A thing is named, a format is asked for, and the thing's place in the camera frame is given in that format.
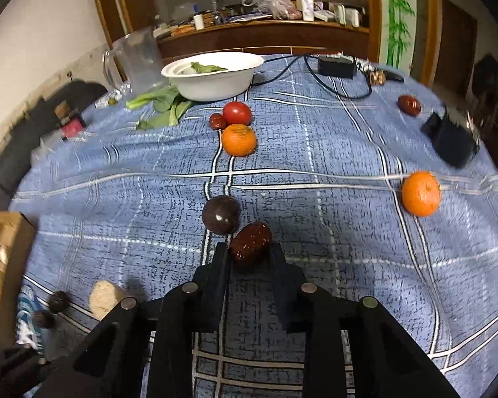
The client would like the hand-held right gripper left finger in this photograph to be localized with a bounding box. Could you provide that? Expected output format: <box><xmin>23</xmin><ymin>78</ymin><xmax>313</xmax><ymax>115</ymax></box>
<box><xmin>37</xmin><ymin>242</ymin><xmax>232</xmax><ymax>398</ymax></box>

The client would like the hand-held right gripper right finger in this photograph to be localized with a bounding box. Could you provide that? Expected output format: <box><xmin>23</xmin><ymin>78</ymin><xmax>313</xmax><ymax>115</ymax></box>
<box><xmin>272</xmin><ymin>242</ymin><xmax>461</xmax><ymax>398</ymax></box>

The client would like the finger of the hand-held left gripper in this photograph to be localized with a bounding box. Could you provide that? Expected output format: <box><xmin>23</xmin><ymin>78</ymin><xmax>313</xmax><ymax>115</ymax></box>
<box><xmin>0</xmin><ymin>342</ymin><xmax>50</xmax><ymax>398</ymax></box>

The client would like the cardboard box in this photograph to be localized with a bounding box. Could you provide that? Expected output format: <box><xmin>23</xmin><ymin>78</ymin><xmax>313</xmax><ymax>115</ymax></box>
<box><xmin>0</xmin><ymin>211</ymin><xmax>38</xmax><ymax>351</ymax></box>

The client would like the dark wrinkled jujube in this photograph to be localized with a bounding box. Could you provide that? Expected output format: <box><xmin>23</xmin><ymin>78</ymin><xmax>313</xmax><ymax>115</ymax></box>
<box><xmin>34</xmin><ymin>310</ymin><xmax>55</xmax><ymax>330</ymax></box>
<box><xmin>48</xmin><ymin>291</ymin><xmax>71</xmax><ymax>313</ymax></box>

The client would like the dark purple passion fruit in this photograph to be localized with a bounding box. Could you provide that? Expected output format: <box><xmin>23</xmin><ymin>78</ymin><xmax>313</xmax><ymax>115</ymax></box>
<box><xmin>202</xmin><ymin>195</ymin><xmax>241</xmax><ymax>235</ymax></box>

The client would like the white rice cake centre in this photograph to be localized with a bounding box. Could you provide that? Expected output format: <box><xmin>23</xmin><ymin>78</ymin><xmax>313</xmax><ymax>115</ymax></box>
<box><xmin>88</xmin><ymin>281</ymin><xmax>127</xmax><ymax>320</ymax></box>

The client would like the blue plaid tablecloth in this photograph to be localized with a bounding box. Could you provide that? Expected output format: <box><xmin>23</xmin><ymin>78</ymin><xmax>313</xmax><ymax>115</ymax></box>
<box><xmin>8</xmin><ymin>52</ymin><xmax>498</xmax><ymax>398</ymax></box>

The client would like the orange tangerine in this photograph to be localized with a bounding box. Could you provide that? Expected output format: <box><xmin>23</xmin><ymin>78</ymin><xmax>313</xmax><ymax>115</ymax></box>
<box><xmin>401</xmin><ymin>171</ymin><xmax>442</xmax><ymax>217</ymax></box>
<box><xmin>221</xmin><ymin>124</ymin><xmax>257</xmax><ymax>157</ymax></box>

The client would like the small red tomato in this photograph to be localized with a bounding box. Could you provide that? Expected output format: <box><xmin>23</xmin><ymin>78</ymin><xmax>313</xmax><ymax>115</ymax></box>
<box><xmin>222</xmin><ymin>101</ymin><xmax>252</xmax><ymax>126</ymax></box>

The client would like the green bok choy bunch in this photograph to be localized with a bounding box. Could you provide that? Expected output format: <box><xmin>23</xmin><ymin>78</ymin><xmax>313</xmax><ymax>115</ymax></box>
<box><xmin>125</xmin><ymin>85</ymin><xmax>194</xmax><ymax>131</ymax></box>

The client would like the white bowl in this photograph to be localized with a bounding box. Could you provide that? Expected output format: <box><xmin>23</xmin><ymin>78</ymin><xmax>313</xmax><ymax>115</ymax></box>
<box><xmin>161</xmin><ymin>52</ymin><xmax>265</xmax><ymax>102</ymax></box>

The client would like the red box with brown top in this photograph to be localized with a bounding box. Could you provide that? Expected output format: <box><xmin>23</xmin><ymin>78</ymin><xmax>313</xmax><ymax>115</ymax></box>
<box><xmin>54</xmin><ymin>101</ymin><xmax>88</xmax><ymax>142</ymax></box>

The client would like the clear plastic wrapper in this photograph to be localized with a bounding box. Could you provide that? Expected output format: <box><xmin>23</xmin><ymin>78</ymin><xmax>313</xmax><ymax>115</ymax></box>
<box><xmin>31</xmin><ymin>133</ymin><xmax>67</xmax><ymax>162</ymax></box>

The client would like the small black device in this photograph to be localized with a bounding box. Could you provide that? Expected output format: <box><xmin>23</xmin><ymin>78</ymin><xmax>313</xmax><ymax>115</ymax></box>
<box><xmin>420</xmin><ymin>105</ymin><xmax>481</xmax><ymax>169</ymax></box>

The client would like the green bok choy leaf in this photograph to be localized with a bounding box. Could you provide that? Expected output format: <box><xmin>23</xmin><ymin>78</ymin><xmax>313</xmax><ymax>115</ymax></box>
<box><xmin>190</xmin><ymin>62</ymin><xmax>229</xmax><ymax>74</ymax></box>

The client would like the power plug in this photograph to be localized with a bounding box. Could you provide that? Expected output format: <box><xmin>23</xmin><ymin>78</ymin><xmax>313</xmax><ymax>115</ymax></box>
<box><xmin>367</xmin><ymin>68</ymin><xmax>405</xmax><ymax>86</ymax></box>

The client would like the clear glass mug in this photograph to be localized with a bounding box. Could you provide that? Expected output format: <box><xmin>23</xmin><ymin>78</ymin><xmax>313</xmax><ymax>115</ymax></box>
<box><xmin>102</xmin><ymin>27</ymin><xmax>167</xmax><ymax>94</ymax></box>

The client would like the wooden sideboard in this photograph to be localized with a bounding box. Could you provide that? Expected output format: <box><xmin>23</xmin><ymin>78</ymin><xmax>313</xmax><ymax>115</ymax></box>
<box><xmin>89</xmin><ymin>0</ymin><xmax>441</xmax><ymax>75</ymax></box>

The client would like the wooden chair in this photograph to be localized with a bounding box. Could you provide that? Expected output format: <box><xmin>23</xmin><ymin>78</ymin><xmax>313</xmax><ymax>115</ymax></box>
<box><xmin>479</xmin><ymin>83</ymin><xmax>498</xmax><ymax>150</ymax></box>

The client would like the dark bottle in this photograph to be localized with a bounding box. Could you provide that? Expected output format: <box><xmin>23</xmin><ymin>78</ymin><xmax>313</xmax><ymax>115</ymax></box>
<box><xmin>209</xmin><ymin>0</ymin><xmax>225</xmax><ymax>25</ymax></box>

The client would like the clear plastic bag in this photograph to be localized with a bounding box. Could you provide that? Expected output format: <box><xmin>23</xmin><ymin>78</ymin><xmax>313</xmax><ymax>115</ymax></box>
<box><xmin>242</xmin><ymin>0</ymin><xmax>301</xmax><ymax>20</ymax></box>

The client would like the black bag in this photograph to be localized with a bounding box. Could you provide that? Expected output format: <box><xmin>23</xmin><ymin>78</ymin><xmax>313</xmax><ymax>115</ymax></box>
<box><xmin>473</xmin><ymin>54</ymin><xmax>498</xmax><ymax>104</ymax></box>

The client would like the wooden door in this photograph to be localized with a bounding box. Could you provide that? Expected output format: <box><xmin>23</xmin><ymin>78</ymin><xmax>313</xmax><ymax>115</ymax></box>
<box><xmin>434</xmin><ymin>0</ymin><xmax>478</xmax><ymax>96</ymax></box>

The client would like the black power adapter with cable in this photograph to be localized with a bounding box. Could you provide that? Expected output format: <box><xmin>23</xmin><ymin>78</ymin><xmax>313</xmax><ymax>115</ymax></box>
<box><xmin>253</xmin><ymin>52</ymin><xmax>374</xmax><ymax>100</ymax></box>

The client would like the green bamboo wall decal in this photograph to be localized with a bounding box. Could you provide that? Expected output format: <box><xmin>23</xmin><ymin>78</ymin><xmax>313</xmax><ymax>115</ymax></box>
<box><xmin>379</xmin><ymin>0</ymin><xmax>418</xmax><ymax>67</ymax></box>

